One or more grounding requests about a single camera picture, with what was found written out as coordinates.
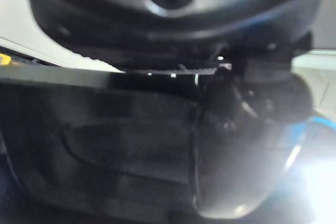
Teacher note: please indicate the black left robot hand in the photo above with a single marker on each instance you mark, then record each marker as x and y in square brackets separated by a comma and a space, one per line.
[131, 30]

